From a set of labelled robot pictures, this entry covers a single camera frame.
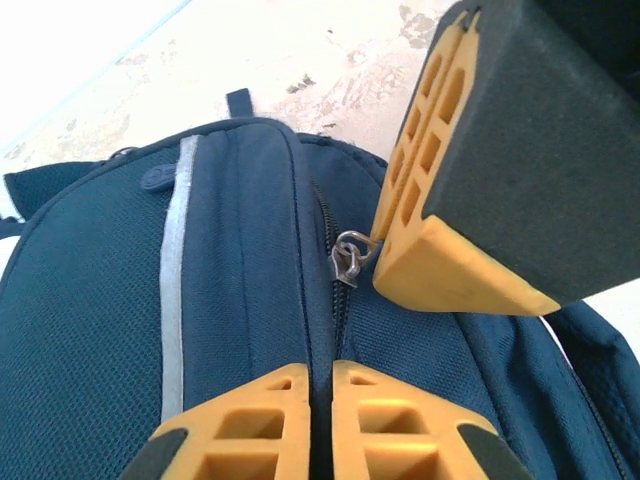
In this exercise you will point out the navy blue backpack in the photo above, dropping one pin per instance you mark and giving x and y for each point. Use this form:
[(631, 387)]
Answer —
[(100, 300)]

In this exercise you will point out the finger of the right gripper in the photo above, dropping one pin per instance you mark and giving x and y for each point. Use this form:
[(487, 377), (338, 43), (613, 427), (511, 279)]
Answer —
[(525, 175), (420, 107)]

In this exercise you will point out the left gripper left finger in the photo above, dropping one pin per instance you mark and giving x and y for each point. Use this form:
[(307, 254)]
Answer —
[(295, 430)]

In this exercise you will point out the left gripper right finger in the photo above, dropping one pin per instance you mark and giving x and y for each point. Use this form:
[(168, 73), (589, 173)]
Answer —
[(350, 430)]

